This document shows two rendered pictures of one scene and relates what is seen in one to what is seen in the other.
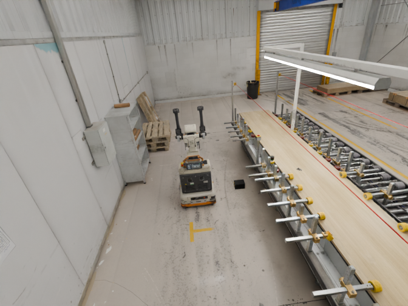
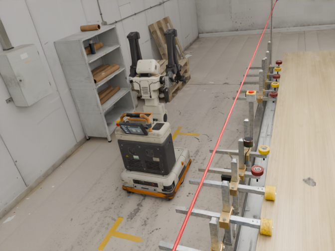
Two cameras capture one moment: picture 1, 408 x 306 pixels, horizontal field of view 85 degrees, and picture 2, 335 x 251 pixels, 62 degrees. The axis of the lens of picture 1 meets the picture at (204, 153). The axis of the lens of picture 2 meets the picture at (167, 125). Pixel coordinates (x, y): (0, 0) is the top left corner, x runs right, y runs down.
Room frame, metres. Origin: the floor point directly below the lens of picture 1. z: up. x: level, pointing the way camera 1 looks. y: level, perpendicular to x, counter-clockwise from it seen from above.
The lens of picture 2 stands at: (1.15, -1.28, 2.16)
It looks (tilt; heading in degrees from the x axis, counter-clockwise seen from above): 29 degrees down; 29
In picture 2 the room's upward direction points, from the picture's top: 10 degrees counter-clockwise
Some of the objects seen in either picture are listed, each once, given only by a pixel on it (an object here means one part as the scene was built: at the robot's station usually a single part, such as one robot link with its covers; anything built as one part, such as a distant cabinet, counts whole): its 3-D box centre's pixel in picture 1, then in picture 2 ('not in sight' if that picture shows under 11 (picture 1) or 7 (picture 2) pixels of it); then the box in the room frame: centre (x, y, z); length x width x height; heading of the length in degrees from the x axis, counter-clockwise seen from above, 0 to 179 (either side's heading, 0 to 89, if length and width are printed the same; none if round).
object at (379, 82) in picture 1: (302, 63); not in sight; (2.76, -1.26, 2.34); 2.40 x 0.12 x 0.08; 3
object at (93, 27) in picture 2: (122, 105); (90, 27); (4.48, 1.57, 1.59); 0.30 x 0.08 x 0.08; 93
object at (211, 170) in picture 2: (263, 174); (228, 172); (2.69, -0.84, 0.84); 0.43 x 0.03 x 0.04; 93
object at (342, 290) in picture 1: (344, 289); not in sight; (0.94, -0.98, 0.95); 0.50 x 0.04 x 0.04; 93
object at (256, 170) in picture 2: not in sight; (257, 175); (2.70, -1.04, 0.85); 0.08 x 0.08 x 0.11
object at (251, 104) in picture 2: (257, 151); (251, 124); (3.24, -0.90, 0.93); 0.05 x 0.05 x 0.45; 3
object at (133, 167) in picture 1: (130, 143); (101, 83); (4.38, 1.56, 0.78); 0.90 x 0.45 x 1.55; 3
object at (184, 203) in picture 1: (197, 189); (157, 168); (3.36, 0.19, 0.16); 0.67 x 0.64 x 0.25; 2
